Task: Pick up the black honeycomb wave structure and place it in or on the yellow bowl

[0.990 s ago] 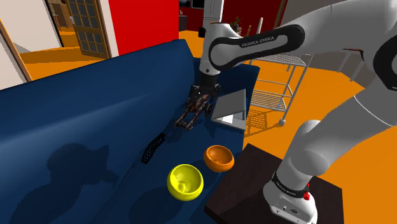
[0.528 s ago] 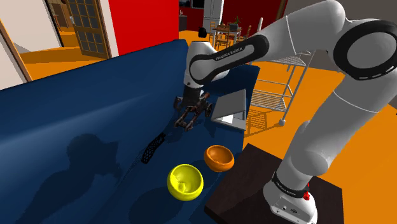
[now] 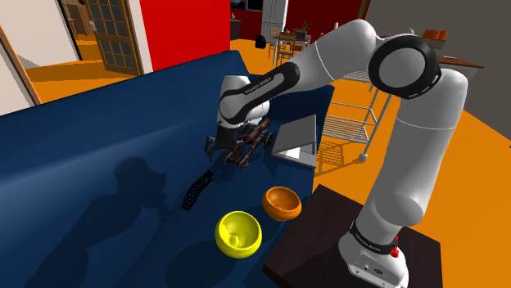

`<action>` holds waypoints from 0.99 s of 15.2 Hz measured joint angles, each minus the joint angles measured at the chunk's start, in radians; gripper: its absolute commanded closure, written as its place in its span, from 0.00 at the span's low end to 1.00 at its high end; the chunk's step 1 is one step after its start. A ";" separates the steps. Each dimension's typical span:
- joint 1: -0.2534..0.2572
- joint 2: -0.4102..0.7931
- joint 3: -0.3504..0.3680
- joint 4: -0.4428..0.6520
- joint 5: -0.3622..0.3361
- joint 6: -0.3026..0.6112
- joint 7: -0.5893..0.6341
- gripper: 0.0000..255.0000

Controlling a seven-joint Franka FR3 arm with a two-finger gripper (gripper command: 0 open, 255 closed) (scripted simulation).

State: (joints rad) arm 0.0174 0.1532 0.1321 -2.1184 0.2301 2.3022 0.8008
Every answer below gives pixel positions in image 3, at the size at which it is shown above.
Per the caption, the wooden glass-pane door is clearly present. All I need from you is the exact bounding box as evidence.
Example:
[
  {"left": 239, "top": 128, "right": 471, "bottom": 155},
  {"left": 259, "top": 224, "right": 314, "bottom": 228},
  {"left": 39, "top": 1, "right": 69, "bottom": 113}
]
[{"left": 81, "top": 0, "right": 145, "bottom": 77}]

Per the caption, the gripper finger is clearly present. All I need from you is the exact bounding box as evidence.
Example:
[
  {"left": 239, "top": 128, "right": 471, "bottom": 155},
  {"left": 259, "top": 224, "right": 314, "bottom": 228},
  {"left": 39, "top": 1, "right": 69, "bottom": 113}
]
[{"left": 203, "top": 135, "right": 219, "bottom": 161}]

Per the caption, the wooden dining table with chairs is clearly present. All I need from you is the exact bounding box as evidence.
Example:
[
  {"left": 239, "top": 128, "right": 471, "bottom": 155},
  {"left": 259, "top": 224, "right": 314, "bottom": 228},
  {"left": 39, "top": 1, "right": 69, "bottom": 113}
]
[{"left": 267, "top": 26, "right": 313, "bottom": 67}]

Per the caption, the grey open laptop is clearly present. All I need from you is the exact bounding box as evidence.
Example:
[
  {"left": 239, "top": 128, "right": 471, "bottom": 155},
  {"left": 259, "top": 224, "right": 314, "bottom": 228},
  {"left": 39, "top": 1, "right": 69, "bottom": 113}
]
[{"left": 270, "top": 114, "right": 319, "bottom": 169}]

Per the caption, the black mesh holder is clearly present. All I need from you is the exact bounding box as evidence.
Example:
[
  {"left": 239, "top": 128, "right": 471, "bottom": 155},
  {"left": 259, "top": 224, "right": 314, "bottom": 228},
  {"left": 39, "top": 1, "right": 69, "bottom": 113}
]
[{"left": 181, "top": 169, "right": 215, "bottom": 212}]

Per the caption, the orange bowl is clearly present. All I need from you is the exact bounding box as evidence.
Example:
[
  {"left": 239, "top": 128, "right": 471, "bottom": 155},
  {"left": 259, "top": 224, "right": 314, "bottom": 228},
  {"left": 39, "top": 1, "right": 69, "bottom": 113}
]
[{"left": 261, "top": 186, "right": 303, "bottom": 223}]

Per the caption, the dark robot stand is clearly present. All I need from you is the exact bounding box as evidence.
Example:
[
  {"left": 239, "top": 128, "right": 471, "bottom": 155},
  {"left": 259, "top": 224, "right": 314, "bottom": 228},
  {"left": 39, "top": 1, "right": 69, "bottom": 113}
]
[{"left": 262, "top": 184, "right": 443, "bottom": 288}]

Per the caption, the brown toy cannon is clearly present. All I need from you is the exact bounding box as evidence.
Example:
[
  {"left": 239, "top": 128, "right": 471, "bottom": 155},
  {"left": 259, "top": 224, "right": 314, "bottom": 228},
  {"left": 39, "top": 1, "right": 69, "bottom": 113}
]
[{"left": 223, "top": 118, "right": 275, "bottom": 169}]

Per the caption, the white refrigerator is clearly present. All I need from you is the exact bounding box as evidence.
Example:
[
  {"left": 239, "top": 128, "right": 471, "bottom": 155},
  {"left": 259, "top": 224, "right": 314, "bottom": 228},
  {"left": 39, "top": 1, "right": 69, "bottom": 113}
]
[{"left": 260, "top": 0, "right": 290, "bottom": 39}]

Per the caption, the brown table with orange boxes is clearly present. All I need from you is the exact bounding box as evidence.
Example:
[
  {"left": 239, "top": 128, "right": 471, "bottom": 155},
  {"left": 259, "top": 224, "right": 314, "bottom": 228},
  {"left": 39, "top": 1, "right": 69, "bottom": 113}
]
[{"left": 422, "top": 28, "right": 486, "bottom": 80}]

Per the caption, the white wire shelf rack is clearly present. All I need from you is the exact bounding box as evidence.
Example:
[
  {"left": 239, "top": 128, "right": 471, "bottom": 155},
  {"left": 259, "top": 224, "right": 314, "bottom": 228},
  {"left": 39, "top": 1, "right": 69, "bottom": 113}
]
[{"left": 314, "top": 70, "right": 395, "bottom": 163}]

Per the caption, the yellow bowl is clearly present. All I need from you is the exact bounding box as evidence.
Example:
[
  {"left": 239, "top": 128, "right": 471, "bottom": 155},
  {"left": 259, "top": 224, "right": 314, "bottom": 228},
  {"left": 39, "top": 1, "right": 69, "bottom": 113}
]
[{"left": 215, "top": 210, "right": 263, "bottom": 260}]

